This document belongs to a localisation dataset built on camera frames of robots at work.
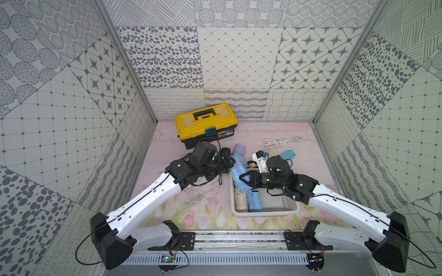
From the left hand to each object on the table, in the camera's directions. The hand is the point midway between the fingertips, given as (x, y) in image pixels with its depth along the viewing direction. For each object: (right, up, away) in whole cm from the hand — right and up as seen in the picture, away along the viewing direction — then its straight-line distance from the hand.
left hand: (230, 162), depth 71 cm
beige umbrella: (+5, -22, +9) cm, 24 cm away
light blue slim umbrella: (+11, -21, +10) cm, 25 cm away
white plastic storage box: (+21, -23, +12) cm, 33 cm away
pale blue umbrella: (+3, -4, +2) cm, 5 cm away
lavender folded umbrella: (+6, +3, +33) cm, 33 cm away
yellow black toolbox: (-12, +18, +26) cm, 34 cm away
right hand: (+5, -8, +1) cm, 9 cm away
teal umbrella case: (+35, 0, +30) cm, 46 cm away
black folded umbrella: (-1, +1, -6) cm, 6 cm away
